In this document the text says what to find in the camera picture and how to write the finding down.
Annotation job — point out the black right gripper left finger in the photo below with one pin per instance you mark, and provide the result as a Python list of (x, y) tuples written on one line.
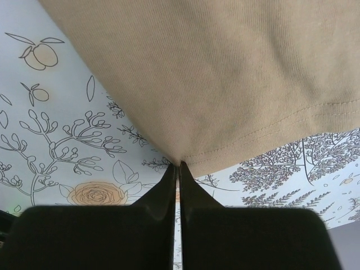
[(137, 236)]

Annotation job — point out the floral patterned table mat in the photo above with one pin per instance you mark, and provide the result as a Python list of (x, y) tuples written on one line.
[(70, 143)]

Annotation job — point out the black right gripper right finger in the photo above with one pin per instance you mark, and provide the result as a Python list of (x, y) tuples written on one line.
[(217, 237)]

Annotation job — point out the beige t shirt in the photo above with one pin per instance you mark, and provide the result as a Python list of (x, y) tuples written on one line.
[(214, 83)]

